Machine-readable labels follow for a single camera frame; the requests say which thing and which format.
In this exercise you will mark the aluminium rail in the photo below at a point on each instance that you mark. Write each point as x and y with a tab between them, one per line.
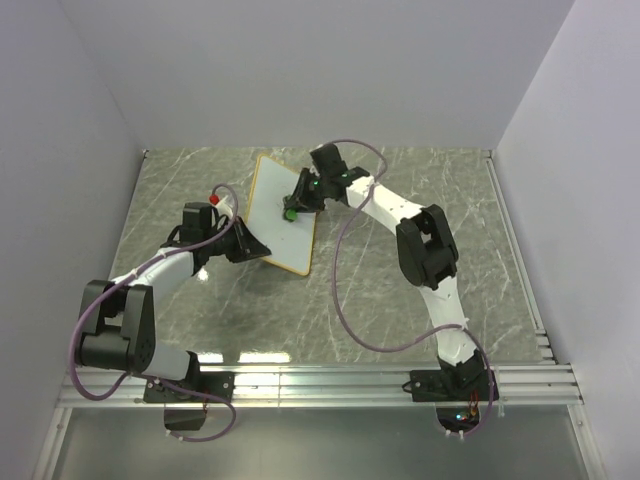
346	386
543	343

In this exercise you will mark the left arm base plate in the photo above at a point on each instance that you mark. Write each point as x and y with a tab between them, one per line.
199	389

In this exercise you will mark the yellow framed whiteboard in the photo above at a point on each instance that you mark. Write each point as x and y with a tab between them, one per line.
290	242

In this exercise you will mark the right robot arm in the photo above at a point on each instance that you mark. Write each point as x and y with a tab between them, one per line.
426	252

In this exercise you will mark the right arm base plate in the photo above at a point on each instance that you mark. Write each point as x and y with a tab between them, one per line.
440	386

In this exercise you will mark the aluminium front rail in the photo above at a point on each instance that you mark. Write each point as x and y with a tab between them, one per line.
346	386

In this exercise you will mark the green whiteboard eraser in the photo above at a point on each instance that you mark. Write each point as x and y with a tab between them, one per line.
289	213

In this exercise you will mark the aluminium right side rail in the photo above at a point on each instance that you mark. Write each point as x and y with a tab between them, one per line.
543	343

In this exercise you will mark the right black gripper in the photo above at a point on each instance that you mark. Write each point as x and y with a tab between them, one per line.
299	193

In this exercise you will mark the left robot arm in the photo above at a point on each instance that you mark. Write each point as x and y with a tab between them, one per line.
116	328

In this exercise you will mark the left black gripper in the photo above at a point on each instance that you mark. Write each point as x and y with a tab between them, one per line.
248	247

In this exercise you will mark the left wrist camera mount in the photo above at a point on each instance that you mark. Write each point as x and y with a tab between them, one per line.
224	205

